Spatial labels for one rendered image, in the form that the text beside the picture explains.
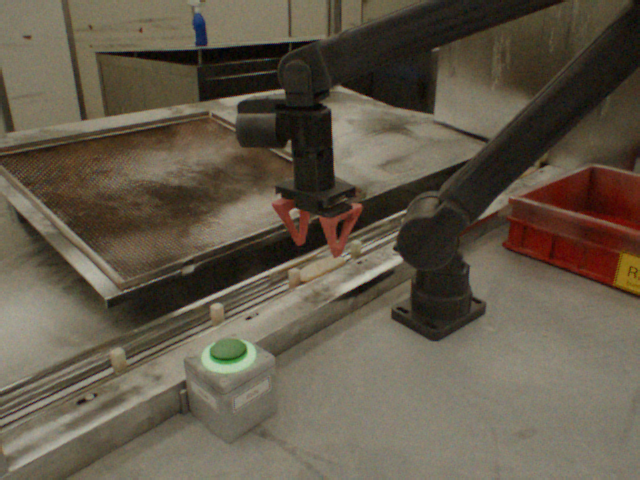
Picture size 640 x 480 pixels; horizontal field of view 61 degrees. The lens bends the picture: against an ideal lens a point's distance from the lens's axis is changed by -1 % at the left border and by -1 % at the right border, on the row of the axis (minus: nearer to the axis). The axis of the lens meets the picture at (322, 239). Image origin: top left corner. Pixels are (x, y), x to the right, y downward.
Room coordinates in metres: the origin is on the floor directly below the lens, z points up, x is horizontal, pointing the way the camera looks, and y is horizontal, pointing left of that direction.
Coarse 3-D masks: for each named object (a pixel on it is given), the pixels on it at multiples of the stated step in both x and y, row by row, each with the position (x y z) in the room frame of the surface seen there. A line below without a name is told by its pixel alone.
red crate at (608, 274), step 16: (512, 224) 0.90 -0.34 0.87; (528, 224) 0.87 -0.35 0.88; (624, 224) 1.01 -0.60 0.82; (512, 240) 0.90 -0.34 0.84; (528, 240) 0.87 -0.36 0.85; (544, 240) 0.85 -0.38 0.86; (560, 240) 0.83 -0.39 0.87; (528, 256) 0.87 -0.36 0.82; (544, 256) 0.84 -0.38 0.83; (560, 256) 0.83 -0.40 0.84; (576, 256) 0.81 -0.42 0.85; (592, 256) 0.79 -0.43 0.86; (608, 256) 0.77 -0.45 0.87; (576, 272) 0.80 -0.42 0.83; (592, 272) 0.79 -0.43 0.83; (608, 272) 0.77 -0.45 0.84
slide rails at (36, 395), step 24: (360, 240) 0.88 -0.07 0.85; (264, 288) 0.71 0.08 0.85; (240, 312) 0.64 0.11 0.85; (168, 336) 0.58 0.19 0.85; (192, 336) 0.58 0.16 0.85; (96, 360) 0.53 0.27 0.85; (144, 360) 0.53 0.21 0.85; (48, 384) 0.49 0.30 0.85; (72, 384) 0.49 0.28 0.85; (96, 384) 0.49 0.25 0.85; (0, 408) 0.45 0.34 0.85; (48, 408) 0.45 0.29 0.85; (0, 432) 0.41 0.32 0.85
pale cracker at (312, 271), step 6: (324, 258) 0.79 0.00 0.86; (330, 258) 0.78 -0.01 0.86; (336, 258) 0.78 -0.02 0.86; (342, 258) 0.79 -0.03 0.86; (312, 264) 0.76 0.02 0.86; (318, 264) 0.76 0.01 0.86; (324, 264) 0.76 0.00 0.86; (330, 264) 0.76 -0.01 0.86; (336, 264) 0.77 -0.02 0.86; (342, 264) 0.78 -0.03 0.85; (300, 270) 0.75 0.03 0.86; (306, 270) 0.75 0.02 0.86; (312, 270) 0.74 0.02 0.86; (318, 270) 0.75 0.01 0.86; (324, 270) 0.75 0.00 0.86; (330, 270) 0.75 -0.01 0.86; (300, 276) 0.73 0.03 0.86; (306, 276) 0.73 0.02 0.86; (312, 276) 0.73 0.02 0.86; (318, 276) 0.73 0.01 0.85
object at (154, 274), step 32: (128, 128) 1.18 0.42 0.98; (224, 128) 1.26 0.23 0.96; (0, 160) 0.97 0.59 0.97; (32, 160) 0.98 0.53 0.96; (64, 160) 0.99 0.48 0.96; (128, 160) 1.03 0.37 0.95; (160, 160) 1.05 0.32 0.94; (192, 160) 1.07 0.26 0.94; (224, 160) 1.09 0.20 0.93; (288, 160) 1.12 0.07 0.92; (32, 192) 0.86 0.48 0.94; (96, 192) 0.89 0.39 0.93; (128, 192) 0.90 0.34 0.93; (160, 192) 0.92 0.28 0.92; (256, 192) 0.96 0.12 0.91; (64, 224) 0.77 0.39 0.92; (128, 224) 0.80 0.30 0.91; (256, 224) 0.84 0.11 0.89; (96, 256) 0.70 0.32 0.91; (160, 256) 0.72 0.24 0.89; (192, 256) 0.71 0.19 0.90; (128, 288) 0.64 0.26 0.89
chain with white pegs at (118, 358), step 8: (536, 168) 1.33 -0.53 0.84; (352, 248) 0.82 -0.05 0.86; (360, 248) 0.82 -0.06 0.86; (352, 256) 0.82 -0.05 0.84; (296, 272) 0.72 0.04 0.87; (296, 280) 0.72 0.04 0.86; (288, 288) 0.72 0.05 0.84; (272, 296) 0.70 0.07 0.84; (216, 304) 0.63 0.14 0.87; (256, 304) 0.68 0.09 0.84; (216, 312) 0.62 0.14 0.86; (216, 320) 0.62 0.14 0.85; (224, 320) 0.62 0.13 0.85; (112, 352) 0.52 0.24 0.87; (120, 352) 0.52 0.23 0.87; (112, 360) 0.52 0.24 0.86; (120, 360) 0.52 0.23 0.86; (120, 368) 0.52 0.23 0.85; (88, 384) 0.50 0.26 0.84; (72, 392) 0.49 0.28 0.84; (56, 400) 0.47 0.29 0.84; (40, 408) 0.46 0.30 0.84
